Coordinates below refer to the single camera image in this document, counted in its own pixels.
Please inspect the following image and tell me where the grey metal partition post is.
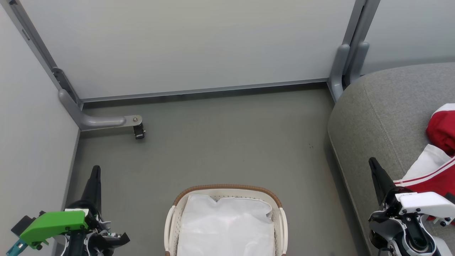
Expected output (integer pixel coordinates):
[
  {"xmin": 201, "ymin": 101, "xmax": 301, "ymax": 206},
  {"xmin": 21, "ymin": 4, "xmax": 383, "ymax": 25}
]
[
  {"xmin": 341, "ymin": 0, "xmax": 381, "ymax": 87},
  {"xmin": 0, "ymin": 0, "xmax": 84, "ymax": 109}
]

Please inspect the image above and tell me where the red and white clothing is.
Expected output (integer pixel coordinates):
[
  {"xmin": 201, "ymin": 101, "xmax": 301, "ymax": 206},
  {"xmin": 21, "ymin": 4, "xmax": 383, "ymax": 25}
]
[{"xmin": 393, "ymin": 103, "xmax": 455, "ymax": 224}]

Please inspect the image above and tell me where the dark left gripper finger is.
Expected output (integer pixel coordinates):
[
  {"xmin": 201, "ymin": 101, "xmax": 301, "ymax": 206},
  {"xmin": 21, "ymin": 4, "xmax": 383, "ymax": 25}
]
[{"xmin": 80, "ymin": 165, "xmax": 102, "ymax": 214}]

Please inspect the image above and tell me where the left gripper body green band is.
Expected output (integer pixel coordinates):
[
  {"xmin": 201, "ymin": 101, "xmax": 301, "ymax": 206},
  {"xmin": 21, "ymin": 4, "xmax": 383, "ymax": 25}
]
[{"xmin": 20, "ymin": 201, "xmax": 130, "ymax": 250}]

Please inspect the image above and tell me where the white basket with brown rim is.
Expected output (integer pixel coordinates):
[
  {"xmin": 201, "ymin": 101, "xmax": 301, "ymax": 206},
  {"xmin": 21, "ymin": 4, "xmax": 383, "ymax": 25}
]
[{"xmin": 164, "ymin": 184, "xmax": 288, "ymax": 256}]

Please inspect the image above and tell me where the grey curved partition foot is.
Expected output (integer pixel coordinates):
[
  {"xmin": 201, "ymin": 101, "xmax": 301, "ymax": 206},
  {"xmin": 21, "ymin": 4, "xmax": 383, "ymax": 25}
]
[
  {"xmin": 58, "ymin": 89, "xmax": 143, "ymax": 131},
  {"xmin": 328, "ymin": 43, "xmax": 351, "ymax": 102},
  {"xmin": 350, "ymin": 41, "xmax": 370, "ymax": 85}
]

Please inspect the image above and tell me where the grey fabric sofa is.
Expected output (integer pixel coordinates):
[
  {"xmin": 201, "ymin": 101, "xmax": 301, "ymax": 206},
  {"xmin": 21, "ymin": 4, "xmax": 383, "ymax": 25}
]
[{"xmin": 327, "ymin": 63, "xmax": 455, "ymax": 256}]

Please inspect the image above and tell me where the white cloth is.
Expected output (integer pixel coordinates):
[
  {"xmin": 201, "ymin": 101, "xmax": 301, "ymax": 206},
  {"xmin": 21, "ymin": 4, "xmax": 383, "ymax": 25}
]
[{"xmin": 177, "ymin": 194, "xmax": 276, "ymax": 256}]

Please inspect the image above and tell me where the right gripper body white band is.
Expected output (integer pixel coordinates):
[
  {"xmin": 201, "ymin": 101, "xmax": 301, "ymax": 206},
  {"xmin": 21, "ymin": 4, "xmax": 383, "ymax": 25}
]
[{"xmin": 382, "ymin": 187, "xmax": 455, "ymax": 226}]

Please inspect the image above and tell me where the black left cable teal plug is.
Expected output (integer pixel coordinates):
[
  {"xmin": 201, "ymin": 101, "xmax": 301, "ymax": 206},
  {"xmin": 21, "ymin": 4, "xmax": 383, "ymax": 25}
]
[{"xmin": 5, "ymin": 239, "xmax": 28, "ymax": 256}]

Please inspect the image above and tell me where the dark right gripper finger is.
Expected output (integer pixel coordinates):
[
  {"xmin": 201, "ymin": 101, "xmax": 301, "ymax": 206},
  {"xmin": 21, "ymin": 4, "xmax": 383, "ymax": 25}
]
[{"xmin": 369, "ymin": 158, "xmax": 395, "ymax": 205}]

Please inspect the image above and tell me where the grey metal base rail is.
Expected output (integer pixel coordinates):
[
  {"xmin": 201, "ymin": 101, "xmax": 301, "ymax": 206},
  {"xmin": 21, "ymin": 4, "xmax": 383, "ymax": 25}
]
[{"xmin": 80, "ymin": 78, "xmax": 330, "ymax": 104}]

